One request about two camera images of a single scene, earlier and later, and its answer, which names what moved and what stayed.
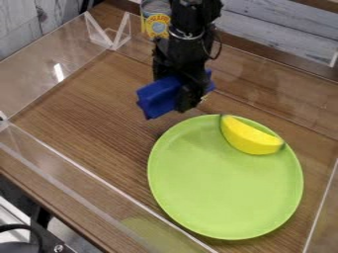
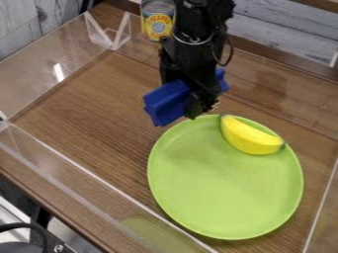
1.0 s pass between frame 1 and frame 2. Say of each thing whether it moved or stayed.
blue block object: moved
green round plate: stayed
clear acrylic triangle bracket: stayed
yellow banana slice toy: stayed
